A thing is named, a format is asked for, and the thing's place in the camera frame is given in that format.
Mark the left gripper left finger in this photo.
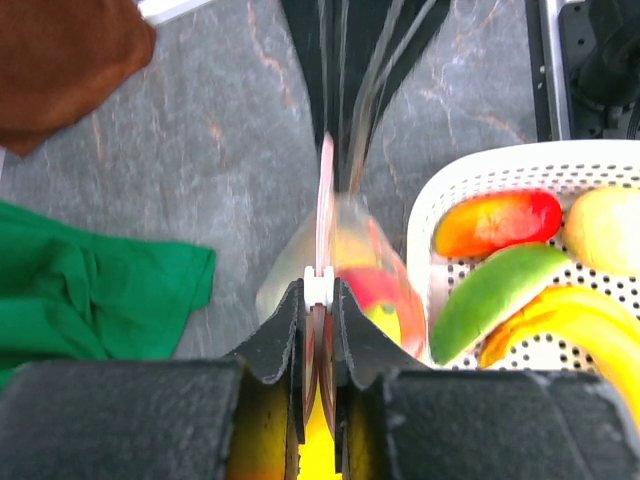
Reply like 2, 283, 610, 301
1, 281, 305, 479

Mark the white clothes rack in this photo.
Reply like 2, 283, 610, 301
136, 0, 209, 26

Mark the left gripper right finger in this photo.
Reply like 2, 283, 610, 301
332, 281, 639, 479

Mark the clear dotted zip bag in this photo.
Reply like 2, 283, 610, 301
254, 131, 429, 480

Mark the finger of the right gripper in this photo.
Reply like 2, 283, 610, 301
344, 1, 450, 190
280, 0, 347, 190

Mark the brown towel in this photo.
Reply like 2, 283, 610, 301
1, 1, 156, 156

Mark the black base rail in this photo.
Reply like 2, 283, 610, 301
525, 0, 639, 142

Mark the single yellow banana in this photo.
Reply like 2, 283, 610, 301
232, 387, 385, 479

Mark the green t-shirt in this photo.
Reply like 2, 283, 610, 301
1, 203, 216, 385

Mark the red apple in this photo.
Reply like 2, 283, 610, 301
332, 220, 427, 361

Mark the yellow banana bunch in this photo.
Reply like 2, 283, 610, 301
478, 287, 639, 421

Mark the watermelon slice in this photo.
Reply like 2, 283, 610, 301
429, 243, 571, 366

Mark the white perforated basket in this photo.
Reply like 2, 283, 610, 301
407, 140, 639, 373

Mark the red orange mango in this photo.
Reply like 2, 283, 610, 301
434, 190, 563, 257

